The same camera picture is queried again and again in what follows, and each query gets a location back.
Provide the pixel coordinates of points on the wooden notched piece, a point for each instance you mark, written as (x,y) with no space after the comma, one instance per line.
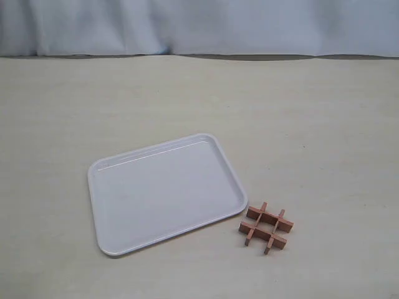
(272,242)
(250,212)
(268,218)
(259,233)

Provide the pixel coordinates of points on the white plastic tray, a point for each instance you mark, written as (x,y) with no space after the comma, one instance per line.
(149,195)

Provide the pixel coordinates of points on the white cloth backdrop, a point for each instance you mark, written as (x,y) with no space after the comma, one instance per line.
(312,28)

